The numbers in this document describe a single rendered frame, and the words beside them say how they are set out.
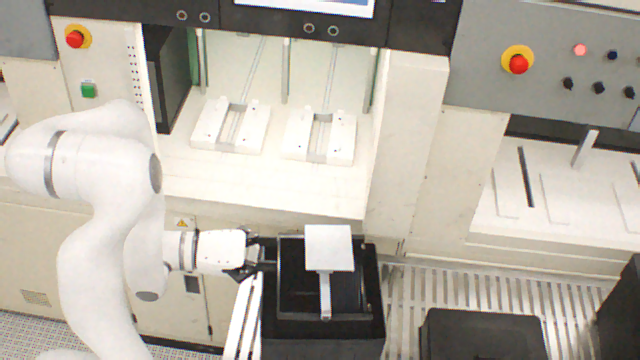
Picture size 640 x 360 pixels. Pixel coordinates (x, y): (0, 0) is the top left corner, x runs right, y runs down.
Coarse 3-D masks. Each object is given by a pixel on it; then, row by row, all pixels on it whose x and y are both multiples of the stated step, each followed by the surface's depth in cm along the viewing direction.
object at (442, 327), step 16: (432, 320) 141; (448, 320) 141; (464, 320) 141; (480, 320) 141; (496, 320) 142; (512, 320) 142; (528, 320) 142; (432, 336) 138; (448, 336) 138; (464, 336) 138; (480, 336) 138; (496, 336) 138; (512, 336) 138; (528, 336) 139; (432, 352) 134; (448, 352) 135; (464, 352) 135; (480, 352) 135; (496, 352) 135; (512, 352) 135; (528, 352) 136; (544, 352) 136
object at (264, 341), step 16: (272, 256) 150; (368, 256) 151; (272, 272) 154; (368, 272) 155; (272, 288) 156; (368, 288) 154; (272, 304) 152; (272, 320) 149; (384, 320) 132; (272, 336) 145; (368, 336) 147; (384, 336) 130; (272, 352) 130; (288, 352) 130; (304, 352) 131; (320, 352) 131; (336, 352) 131; (352, 352) 131; (368, 352) 132
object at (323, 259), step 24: (288, 240) 140; (312, 240) 127; (336, 240) 128; (360, 240) 141; (288, 264) 146; (312, 264) 123; (336, 264) 123; (360, 264) 144; (288, 288) 150; (312, 288) 150; (360, 288) 140; (288, 312) 125; (312, 312) 126; (336, 312) 126; (360, 312) 139; (288, 336) 132; (312, 336) 132; (336, 336) 132; (360, 336) 133
